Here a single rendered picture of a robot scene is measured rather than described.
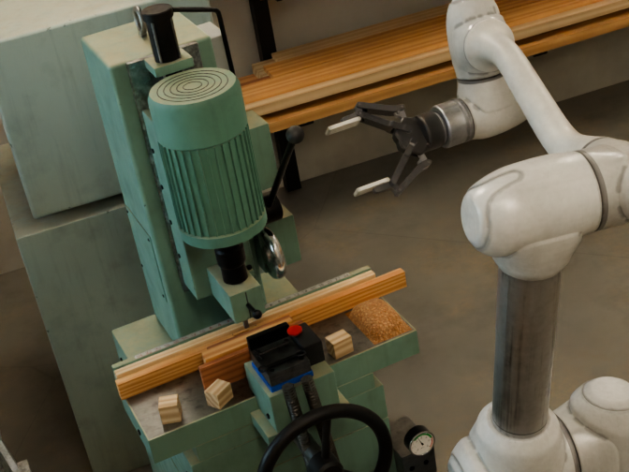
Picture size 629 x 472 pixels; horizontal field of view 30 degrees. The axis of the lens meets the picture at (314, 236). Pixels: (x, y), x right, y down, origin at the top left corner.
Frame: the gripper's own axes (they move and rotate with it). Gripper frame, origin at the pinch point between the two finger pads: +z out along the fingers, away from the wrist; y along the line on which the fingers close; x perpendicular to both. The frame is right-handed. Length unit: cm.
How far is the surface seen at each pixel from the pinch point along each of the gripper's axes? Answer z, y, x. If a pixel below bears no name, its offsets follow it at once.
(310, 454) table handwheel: 25, -48, -20
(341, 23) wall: -100, 119, -208
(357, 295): -1.4, -19.5, -33.3
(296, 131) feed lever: 10.2, 5.4, 9.7
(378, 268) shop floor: -67, 17, -198
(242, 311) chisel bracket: 25.4, -15.8, -23.5
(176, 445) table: 47, -35, -27
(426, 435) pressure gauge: -4, -53, -36
